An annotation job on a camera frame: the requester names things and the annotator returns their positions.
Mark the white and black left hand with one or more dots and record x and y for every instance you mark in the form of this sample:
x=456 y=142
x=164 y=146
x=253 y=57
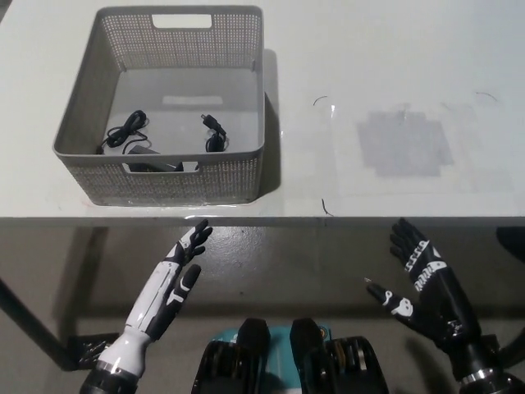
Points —
x=158 y=295

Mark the black right hand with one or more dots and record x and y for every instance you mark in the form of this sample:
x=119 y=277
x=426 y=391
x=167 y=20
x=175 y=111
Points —
x=445 y=299

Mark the dark rounded object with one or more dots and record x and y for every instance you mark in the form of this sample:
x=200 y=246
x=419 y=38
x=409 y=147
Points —
x=512 y=244

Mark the black and teal robot torso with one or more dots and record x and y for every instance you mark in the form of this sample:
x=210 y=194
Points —
x=250 y=361

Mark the black table leg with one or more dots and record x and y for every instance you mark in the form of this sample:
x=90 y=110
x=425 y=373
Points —
x=37 y=324

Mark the gray perforated plastic basket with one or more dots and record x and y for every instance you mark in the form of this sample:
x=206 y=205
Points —
x=86 y=115

